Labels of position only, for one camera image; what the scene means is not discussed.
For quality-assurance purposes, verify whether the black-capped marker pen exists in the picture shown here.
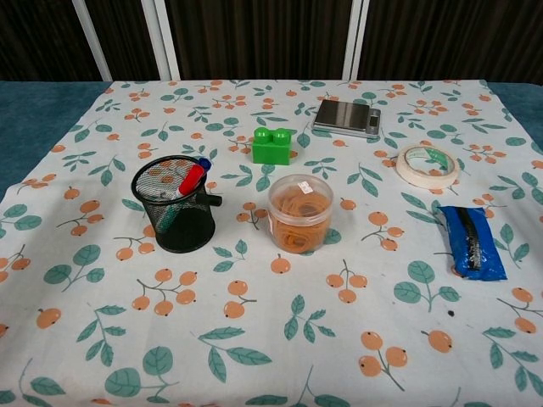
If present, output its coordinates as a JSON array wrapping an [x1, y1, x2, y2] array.
[[195, 193, 224, 209]]

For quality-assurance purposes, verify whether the red-capped marker pen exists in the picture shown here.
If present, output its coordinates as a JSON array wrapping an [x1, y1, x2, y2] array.
[[156, 164, 207, 232]]

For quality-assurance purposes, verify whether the black mesh pen holder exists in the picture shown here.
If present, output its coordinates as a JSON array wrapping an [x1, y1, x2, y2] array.
[[130, 154, 218, 254]]

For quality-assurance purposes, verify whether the clear jar of rubber bands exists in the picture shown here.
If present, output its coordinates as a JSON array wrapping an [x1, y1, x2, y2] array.
[[266, 173, 335, 255]]

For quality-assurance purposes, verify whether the green toy building block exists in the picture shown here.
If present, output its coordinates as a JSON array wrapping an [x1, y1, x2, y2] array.
[[250, 125, 292, 165]]

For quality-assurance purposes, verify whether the floral orange-fruit tablecloth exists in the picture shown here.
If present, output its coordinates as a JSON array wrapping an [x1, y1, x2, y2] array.
[[0, 79, 543, 407]]

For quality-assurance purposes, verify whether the silver digital pocket scale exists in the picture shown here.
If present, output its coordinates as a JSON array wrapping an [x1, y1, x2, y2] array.
[[310, 99, 383, 139]]

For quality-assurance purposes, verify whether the cream masking tape roll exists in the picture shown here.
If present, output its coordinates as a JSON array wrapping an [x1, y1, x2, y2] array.
[[395, 143, 462, 191]]

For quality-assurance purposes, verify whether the blue snack packet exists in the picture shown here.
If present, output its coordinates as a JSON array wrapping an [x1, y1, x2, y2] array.
[[436, 204, 509, 282]]

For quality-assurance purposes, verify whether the white frame post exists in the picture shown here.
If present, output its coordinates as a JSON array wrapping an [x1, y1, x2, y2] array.
[[141, 0, 182, 81], [340, 0, 370, 81], [70, 0, 114, 82]]

